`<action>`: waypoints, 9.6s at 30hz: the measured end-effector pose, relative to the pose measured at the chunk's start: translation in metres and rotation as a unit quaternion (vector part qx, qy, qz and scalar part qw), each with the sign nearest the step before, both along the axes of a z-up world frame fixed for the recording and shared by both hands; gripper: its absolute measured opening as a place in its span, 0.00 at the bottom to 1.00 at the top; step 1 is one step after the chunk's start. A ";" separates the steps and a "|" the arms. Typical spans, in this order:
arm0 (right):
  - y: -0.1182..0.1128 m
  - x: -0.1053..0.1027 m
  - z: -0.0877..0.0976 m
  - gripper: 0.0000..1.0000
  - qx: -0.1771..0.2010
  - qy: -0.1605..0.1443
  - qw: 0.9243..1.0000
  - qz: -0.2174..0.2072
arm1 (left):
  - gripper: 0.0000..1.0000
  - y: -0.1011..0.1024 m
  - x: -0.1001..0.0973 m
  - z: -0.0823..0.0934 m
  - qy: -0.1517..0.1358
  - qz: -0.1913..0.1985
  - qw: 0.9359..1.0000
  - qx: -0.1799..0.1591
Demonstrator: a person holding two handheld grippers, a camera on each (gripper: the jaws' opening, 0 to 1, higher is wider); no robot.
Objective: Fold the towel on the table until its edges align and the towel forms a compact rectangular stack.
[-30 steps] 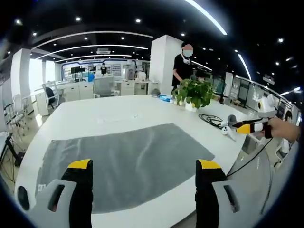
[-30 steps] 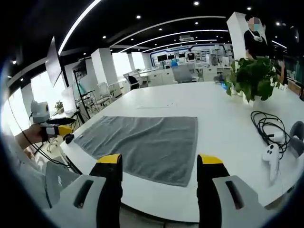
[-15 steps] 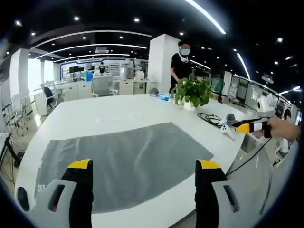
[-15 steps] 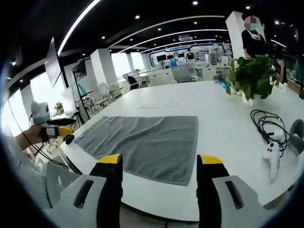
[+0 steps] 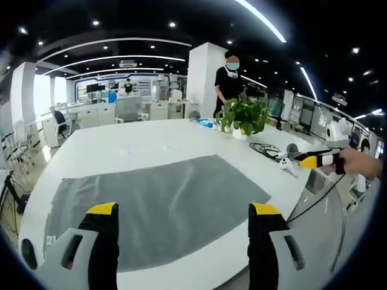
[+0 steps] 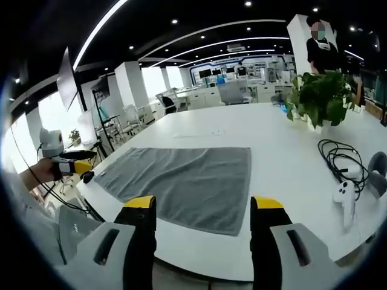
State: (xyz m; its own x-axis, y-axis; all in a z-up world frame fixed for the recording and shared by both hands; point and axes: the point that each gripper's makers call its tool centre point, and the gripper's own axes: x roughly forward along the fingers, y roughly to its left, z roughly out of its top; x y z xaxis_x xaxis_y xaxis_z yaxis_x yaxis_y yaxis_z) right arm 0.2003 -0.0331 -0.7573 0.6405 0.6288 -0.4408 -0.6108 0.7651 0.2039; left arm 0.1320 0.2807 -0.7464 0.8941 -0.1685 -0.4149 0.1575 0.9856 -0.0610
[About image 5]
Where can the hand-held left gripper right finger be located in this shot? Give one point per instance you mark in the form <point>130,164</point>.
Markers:
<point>272,256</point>

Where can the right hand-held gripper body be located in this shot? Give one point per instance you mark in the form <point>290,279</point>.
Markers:
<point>337,136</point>

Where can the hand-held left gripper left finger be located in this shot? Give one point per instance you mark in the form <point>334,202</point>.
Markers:
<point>75,256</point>

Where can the grey towel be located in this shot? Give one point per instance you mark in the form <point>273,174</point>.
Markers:
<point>157,208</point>

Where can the person's right hand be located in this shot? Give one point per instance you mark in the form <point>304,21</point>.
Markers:
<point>359,164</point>

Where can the grey round object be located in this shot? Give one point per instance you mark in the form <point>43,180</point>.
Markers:
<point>292,149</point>

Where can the white handheld controller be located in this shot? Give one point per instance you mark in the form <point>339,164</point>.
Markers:
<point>285,164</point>

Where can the green potted plant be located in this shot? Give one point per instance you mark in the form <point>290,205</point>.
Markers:
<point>245,116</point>

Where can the black tripod stand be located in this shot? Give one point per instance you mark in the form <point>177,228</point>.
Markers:
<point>12,196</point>

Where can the blue and white packet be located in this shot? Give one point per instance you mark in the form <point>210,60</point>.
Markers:
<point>207,122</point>

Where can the grey rounded object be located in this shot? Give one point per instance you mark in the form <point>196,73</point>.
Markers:
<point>194,115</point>

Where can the white office chair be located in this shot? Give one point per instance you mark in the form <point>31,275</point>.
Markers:
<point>22,139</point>

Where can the white table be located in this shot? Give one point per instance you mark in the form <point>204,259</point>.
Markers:
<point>136,142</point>

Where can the black office chair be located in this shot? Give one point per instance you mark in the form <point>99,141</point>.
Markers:
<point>60,121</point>

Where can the grey mesh office chair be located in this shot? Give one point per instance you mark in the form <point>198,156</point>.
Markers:
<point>128,110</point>

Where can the black computer monitor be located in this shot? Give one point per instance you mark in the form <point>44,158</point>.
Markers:
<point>96,88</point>

